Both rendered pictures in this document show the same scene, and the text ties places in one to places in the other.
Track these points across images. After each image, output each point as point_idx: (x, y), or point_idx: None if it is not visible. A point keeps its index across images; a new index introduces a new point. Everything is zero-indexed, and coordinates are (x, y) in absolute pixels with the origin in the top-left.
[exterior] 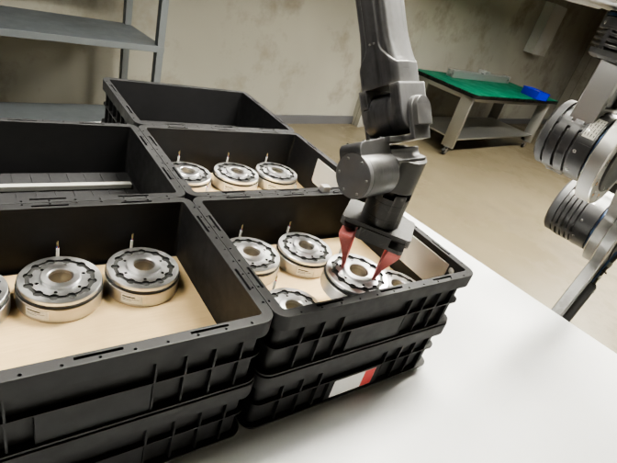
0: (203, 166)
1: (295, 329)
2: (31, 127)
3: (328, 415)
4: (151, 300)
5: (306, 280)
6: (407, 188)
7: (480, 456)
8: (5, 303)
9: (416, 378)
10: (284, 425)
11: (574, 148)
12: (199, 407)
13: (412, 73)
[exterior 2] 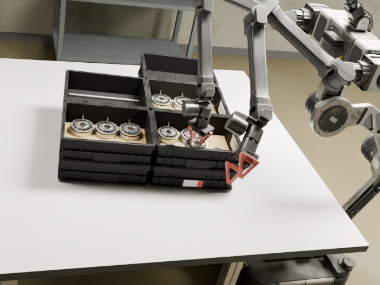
0: (171, 96)
1: (164, 152)
2: (108, 76)
3: (180, 191)
4: (129, 138)
5: None
6: (204, 115)
7: (230, 218)
8: (92, 130)
9: (225, 193)
10: (163, 189)
11: (311, 111)
12: (133, 167)
13: (209, 80)
